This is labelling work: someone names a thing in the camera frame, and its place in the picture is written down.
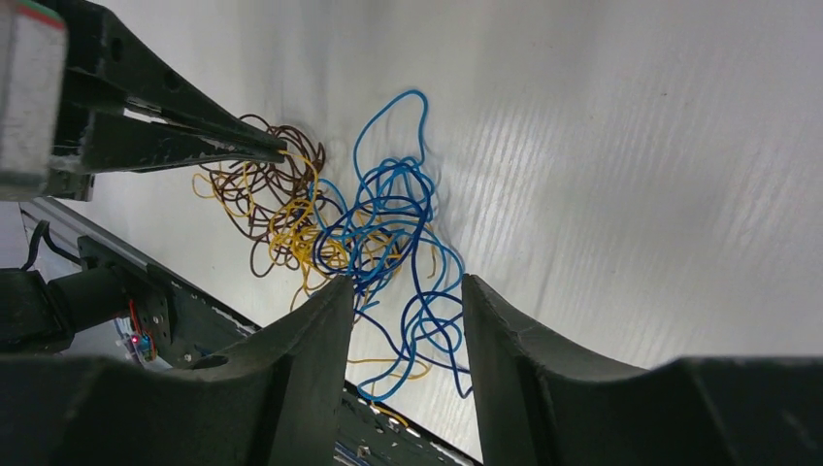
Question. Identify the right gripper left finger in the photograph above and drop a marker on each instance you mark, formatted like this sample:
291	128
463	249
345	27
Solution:
270	399

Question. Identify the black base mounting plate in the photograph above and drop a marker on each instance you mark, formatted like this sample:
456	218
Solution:
187	324

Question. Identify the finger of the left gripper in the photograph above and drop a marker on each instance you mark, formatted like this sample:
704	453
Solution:
89	142
117	92

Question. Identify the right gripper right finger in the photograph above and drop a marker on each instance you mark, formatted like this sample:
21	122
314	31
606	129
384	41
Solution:
542	399

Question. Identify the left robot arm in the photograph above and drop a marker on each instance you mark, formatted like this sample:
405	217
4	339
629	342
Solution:
42	316

